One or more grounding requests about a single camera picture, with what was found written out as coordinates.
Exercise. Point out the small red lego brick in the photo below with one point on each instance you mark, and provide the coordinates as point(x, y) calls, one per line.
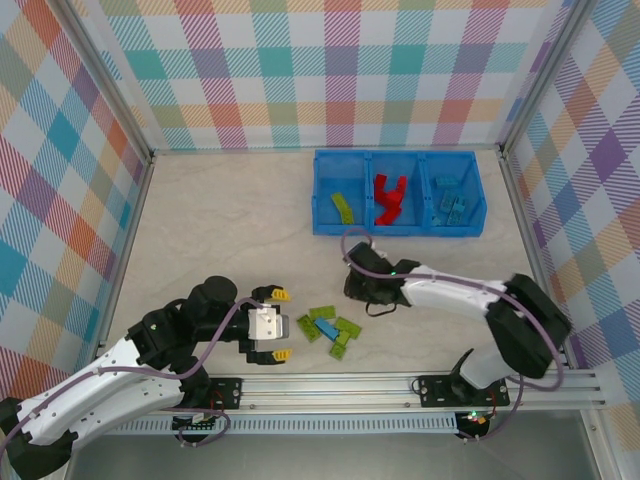
point(381, 180)

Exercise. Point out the green lego brick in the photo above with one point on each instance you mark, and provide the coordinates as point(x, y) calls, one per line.
point(348, 215)
point(348, 326)
point(344, 337)
point(338, 350)
point(323, 312)
point(340, 201)
point(308, 328)

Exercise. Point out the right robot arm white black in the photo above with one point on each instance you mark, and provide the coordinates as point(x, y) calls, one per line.
point(530, 325)

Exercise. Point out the aluminium frame post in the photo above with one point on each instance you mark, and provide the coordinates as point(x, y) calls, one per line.
point(544, 75)
point(113, 85)

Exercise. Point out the aluminium mounting rail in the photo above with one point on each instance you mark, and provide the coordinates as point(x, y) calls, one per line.
point(325, 392)

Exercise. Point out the long red lego brick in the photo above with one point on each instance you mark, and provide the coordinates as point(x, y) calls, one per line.
point(401, 187)

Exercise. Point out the long blue lego brick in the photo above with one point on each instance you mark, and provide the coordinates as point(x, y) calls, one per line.
point(445, 182)

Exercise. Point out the blue three-compartment bin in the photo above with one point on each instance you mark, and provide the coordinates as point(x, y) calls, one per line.
point(370, 227)

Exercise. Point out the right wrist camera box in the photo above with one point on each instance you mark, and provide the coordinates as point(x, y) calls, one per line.
point(360, 249)

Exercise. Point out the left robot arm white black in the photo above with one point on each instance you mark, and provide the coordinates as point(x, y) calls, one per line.
point(100, 382)

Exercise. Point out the short aluminium corner post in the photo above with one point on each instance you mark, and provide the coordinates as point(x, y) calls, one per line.
point(600, 445)

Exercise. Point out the small blue lego brick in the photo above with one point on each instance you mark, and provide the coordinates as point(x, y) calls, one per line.
point(437, 220)
point(446, 196)

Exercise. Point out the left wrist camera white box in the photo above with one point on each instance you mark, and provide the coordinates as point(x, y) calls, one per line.
point(265, 325)

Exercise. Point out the small electronics board with LEDs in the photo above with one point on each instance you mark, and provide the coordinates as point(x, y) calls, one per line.
point(475, 417)

